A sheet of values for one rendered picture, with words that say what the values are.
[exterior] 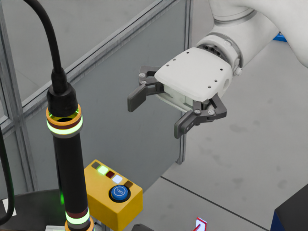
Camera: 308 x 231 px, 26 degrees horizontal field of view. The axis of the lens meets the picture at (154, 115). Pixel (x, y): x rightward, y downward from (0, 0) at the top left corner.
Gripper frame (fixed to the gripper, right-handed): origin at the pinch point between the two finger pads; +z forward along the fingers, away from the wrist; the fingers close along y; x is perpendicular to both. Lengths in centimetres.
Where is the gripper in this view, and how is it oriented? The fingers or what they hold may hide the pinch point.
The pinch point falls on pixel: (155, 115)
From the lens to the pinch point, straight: 103.6
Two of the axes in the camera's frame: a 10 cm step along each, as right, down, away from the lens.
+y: -7.9, -4.4, 4.3
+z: -6.2, 5.7, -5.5
